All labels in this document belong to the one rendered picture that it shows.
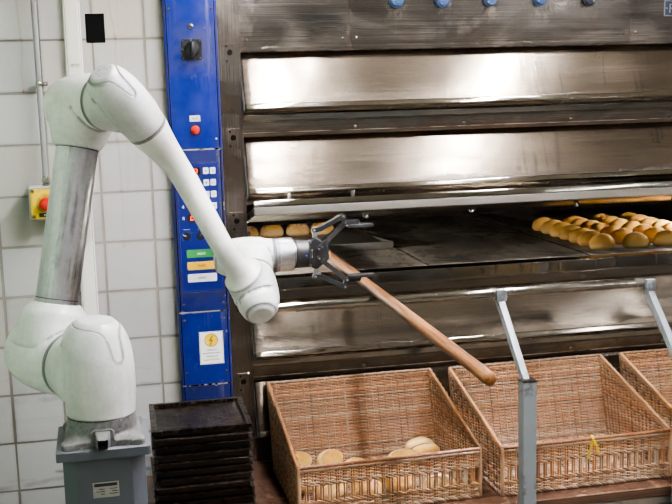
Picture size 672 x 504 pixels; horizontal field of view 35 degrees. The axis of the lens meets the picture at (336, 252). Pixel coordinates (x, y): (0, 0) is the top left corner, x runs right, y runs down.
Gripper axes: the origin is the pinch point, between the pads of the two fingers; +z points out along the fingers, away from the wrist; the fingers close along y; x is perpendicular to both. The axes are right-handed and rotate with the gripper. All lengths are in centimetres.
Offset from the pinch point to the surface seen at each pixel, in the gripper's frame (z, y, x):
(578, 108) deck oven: 85, -34, -55
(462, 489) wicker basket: 28, 73, -6
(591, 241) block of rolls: 98, 14, -73
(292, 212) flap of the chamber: -14.1, -6.2, -40.3
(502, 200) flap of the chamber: 53, -7, -41
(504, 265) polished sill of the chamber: 59, 17, -55
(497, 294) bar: 42.6, 18.4, -16.9
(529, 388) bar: 44, 41, 5
